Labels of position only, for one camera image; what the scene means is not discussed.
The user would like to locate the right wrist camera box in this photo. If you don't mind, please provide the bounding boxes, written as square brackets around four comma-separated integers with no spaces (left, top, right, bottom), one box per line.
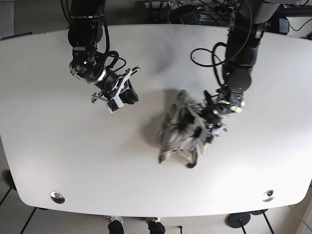
[106,97,124,113]

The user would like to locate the beige grey T-shirt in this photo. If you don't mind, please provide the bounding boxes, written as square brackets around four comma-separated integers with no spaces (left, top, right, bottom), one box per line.
[158,90,206,169]

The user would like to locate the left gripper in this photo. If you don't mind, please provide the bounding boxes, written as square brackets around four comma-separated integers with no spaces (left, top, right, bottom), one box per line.
[176,104,227,144]

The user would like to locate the white orange sneaker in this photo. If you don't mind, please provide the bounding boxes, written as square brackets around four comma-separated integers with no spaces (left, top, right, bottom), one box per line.
[104,215,123,224]

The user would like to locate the black power adapter box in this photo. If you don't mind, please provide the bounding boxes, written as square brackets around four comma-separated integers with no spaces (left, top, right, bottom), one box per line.
[169,4,201,25]

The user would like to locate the black round stand base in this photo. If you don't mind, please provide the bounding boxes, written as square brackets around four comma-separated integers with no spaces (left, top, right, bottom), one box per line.
[226,212,251,229]

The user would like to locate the silver table grommet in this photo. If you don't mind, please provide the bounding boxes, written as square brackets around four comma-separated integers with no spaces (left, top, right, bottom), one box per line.
[50,191,65,204]
[261,190,275,202]

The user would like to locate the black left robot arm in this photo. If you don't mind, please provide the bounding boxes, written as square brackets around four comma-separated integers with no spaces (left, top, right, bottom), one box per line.
[163,0,282,145]

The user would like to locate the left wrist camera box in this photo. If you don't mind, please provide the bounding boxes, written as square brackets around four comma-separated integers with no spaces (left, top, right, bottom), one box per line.
[204,134,214,144]

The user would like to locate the black trousers of person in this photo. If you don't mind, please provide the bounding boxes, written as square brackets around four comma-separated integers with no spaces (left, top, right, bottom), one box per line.
[108,221,166,234]

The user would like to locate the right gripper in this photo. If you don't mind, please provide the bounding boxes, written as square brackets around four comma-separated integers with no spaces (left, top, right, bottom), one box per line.
[91,67,140,104]

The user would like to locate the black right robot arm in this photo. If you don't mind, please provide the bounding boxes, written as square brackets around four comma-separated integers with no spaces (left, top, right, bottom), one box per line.
[68,0,140,112]

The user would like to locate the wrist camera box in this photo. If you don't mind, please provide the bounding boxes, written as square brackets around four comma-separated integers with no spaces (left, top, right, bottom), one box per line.
[204,134,214,144]
[106,97,124,113]

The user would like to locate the left silver table grommet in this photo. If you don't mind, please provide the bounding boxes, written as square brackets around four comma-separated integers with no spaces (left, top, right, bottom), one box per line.
[50,191,65,204]

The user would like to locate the tangled black cables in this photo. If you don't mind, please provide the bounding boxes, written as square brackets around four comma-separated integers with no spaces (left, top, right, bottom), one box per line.
[143,0,312,35]

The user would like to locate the right silver table grommet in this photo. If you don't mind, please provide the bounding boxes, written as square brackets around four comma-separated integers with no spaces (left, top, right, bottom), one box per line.
[261,190,275,202]

